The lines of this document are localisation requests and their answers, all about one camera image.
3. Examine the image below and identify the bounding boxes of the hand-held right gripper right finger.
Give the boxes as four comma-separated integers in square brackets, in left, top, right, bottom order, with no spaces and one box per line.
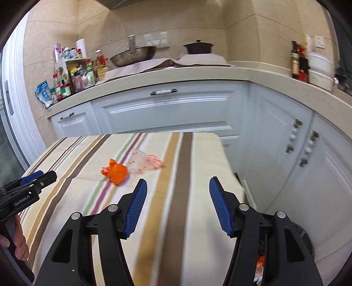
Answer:
[209,176,324,286]

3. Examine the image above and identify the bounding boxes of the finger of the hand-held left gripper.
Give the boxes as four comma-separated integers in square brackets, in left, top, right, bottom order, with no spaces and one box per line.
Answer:
[0,170,44,193]
[26,170,58,196]

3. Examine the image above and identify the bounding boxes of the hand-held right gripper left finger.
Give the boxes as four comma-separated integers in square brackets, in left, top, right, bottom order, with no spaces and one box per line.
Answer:
[35,178,148,286]

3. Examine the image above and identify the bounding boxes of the orange wrapper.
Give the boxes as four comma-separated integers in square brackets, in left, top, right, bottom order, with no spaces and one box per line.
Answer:
[100,159,129,186]

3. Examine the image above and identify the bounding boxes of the clear pink-printed wrapper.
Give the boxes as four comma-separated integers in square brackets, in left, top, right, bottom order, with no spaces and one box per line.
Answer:
[128,148,165,175]

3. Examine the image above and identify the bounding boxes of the clear orange-printed wrapper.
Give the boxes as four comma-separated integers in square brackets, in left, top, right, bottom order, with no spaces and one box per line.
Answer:
[254,254,266,285]

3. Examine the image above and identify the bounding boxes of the person's left hand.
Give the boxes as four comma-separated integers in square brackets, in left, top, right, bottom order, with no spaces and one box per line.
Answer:
[0,214,29,261]

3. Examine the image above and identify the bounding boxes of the striped tablecloth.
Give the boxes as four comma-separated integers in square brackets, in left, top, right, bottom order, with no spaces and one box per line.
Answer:
[16,132,245,286]

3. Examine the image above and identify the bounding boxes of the white sliding door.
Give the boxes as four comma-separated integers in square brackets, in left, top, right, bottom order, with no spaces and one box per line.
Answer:
[0,16,50,176]

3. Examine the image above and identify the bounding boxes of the blue white packet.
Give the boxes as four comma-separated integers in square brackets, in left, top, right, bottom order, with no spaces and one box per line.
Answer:
[34,81,54,108]

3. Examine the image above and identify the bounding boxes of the cluster of condiment bottles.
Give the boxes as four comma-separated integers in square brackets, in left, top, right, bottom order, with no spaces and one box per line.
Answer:
[49,43,97,103]

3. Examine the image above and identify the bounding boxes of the yellow cooking oil bottle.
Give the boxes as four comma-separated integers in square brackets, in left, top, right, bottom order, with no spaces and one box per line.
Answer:
[95,49,108,81]

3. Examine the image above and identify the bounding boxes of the white paper towel roll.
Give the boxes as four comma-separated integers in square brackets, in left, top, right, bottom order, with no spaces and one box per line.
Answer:
[75,38,87,59]

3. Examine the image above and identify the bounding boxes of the beige stove cover cloth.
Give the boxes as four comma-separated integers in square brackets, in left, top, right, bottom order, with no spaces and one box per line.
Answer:
[100,53,234,81]

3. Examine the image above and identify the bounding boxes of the steel wok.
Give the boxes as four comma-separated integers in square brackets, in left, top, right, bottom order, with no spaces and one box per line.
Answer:
[109,35,157,68]

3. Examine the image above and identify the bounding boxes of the black cooking pot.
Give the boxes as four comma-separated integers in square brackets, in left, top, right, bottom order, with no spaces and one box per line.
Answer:
[183,40,214,55]

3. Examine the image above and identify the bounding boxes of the dark sauce bottles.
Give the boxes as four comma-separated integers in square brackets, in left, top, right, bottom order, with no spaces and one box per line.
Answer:
[298,45,310,83]

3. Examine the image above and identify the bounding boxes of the dark glass bottle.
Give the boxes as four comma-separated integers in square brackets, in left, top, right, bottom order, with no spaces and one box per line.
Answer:
[291,40,300,79]

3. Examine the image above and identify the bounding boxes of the white stacked containers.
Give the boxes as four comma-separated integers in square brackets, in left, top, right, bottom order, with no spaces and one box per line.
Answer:
[306,52,336,92]

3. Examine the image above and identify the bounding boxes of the grey range hood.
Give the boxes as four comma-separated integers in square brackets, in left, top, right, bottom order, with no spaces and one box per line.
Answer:
[96,0,154,10]

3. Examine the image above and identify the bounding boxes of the grey sliding door handle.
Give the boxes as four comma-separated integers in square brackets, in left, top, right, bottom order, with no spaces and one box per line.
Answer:
[5,82,14,115]

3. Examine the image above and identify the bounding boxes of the cabinet door handle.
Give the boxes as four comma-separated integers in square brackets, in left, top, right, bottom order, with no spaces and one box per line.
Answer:
[286,119,302,154]
[299,130,319,167]

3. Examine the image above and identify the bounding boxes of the white wall socket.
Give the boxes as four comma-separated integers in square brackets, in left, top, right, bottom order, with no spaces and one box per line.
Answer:
[144,31,168,48]

